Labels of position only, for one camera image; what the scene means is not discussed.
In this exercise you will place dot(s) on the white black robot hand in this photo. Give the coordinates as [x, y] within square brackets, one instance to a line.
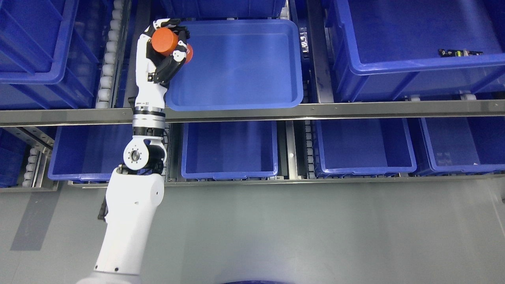
[153, 81]

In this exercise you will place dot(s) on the orange cylindrical capacitor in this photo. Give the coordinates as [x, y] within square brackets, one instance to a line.
[162, 45]

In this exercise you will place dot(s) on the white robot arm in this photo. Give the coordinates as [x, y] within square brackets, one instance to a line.
[135, 190]

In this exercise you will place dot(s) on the white roller conveyor track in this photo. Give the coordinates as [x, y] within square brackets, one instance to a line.
[104, 96]

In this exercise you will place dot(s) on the blue bin top centre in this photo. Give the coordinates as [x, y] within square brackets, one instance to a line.
[213, 9]

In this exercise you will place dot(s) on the shallow blue plastic tray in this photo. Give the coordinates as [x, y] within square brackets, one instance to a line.
[239, 65]

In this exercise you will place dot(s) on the blue bin lower centre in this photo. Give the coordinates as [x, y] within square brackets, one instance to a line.
[229, 150]

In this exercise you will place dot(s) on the blue bin lower left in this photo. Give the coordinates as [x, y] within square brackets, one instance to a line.
[88, 153]

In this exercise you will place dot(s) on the large blue bin upper left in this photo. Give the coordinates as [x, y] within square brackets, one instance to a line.
[51, 51]

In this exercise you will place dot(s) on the large blue bin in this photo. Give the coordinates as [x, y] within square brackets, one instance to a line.
[386, 50]
[51, 51]

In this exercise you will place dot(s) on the blue bin lower centre-right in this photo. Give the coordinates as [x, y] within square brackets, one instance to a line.
[362, 147]

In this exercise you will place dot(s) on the large blue bin upper right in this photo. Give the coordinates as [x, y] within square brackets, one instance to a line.
[386, 50]

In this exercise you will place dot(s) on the small black electronic part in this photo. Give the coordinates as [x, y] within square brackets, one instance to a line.
[458, 53]

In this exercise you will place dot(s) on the blue bin lower far right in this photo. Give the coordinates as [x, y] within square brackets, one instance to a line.
[459, 145]

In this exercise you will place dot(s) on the metal shelf front rail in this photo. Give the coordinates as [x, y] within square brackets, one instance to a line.
[362, 110]

